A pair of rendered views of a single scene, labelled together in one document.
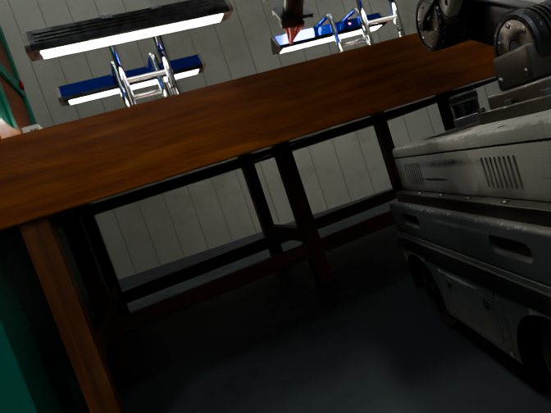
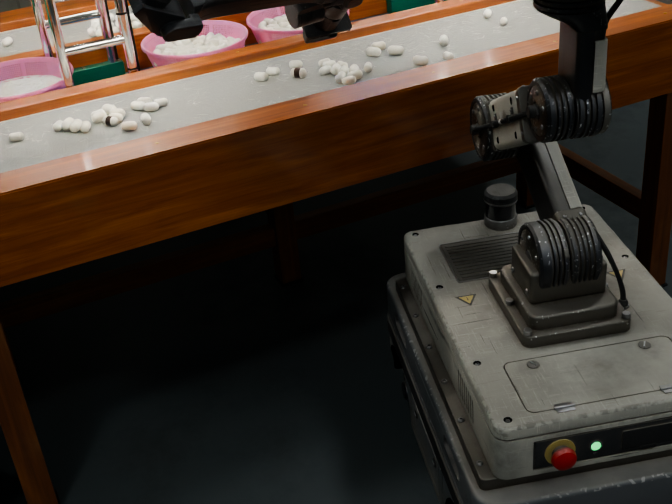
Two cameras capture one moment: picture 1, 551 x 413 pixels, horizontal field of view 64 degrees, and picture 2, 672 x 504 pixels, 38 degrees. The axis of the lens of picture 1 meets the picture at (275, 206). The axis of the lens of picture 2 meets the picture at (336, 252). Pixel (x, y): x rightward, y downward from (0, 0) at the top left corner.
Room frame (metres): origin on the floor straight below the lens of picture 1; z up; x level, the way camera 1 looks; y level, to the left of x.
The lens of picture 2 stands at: (-0.63, -0.02, 1.51)
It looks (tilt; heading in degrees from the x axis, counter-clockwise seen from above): 31 degrees down; 355
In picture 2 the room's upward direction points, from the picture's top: 5 degrees counter-clockwise
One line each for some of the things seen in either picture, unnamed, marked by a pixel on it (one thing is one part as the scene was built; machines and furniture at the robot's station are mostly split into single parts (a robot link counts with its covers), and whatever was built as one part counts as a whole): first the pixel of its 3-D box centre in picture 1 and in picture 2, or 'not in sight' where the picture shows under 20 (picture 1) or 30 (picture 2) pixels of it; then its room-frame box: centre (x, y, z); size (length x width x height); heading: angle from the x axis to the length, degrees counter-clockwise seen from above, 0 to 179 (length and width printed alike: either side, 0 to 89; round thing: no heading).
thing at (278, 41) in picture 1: (330, 31); not in sight; (2.21, -0.52, 1.08); 0.62 x 0.08 x 0.07; 107
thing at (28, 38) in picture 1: (133, 23); not in sight; (1.39, 0.24, 1.08); 0.62 x 0.08 x 0.07; 107
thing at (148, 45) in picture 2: not in sight; (197, 55); (1.73, 0.06, 0.72); 0.27 x 0.27 x 0.10
